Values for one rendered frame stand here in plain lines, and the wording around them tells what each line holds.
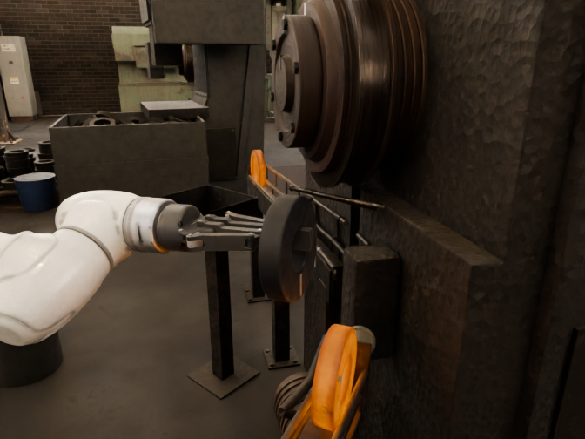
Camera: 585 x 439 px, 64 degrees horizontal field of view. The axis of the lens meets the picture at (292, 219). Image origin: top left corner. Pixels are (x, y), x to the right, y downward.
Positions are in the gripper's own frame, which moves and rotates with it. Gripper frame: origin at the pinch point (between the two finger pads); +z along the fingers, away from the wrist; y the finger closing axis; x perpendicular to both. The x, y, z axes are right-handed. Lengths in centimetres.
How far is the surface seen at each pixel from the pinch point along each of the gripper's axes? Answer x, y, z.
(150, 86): 0, -747, -591
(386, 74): 21.4, -30.3, 8.3
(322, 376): -17.8, 6.5, 6.6
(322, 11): 33.4, -35.9, -5.2
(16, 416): -87, -29, -117
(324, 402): -21.0, 7.7, 7.2
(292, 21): 32.1, -35.3, -11.4
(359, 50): 25.6, -27.0, 4.2
